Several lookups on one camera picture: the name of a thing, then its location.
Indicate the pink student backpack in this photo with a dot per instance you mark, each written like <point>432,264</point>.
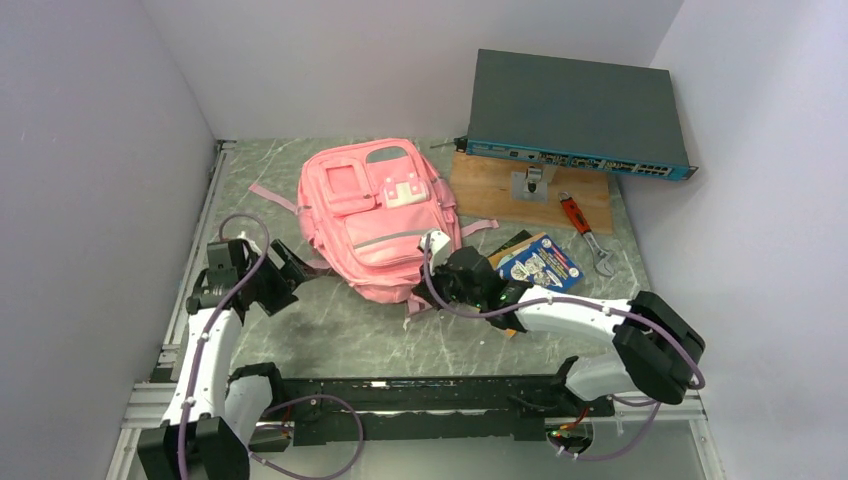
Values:
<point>363,209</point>

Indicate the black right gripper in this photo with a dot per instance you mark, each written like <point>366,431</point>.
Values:
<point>421,288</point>

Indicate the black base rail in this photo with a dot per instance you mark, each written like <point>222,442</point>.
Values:
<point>522,408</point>

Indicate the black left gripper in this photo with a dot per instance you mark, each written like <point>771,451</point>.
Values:
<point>287,279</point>

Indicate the orange adjustable wrench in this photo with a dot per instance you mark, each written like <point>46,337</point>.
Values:
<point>601,256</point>

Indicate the blue sticker book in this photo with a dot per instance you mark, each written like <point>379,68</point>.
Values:
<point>542,262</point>

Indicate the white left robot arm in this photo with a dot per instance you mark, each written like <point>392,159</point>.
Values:
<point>207,427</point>

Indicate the grey metal bracket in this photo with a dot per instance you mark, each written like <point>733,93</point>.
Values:
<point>531,185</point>

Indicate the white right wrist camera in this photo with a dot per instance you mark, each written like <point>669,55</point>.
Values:
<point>437,246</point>

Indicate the blue network switch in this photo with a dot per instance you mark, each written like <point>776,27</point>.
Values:
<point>588,115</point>

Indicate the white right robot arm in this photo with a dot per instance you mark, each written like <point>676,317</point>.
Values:
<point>651,347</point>

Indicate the wooden board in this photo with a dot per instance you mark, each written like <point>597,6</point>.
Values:
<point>490,188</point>

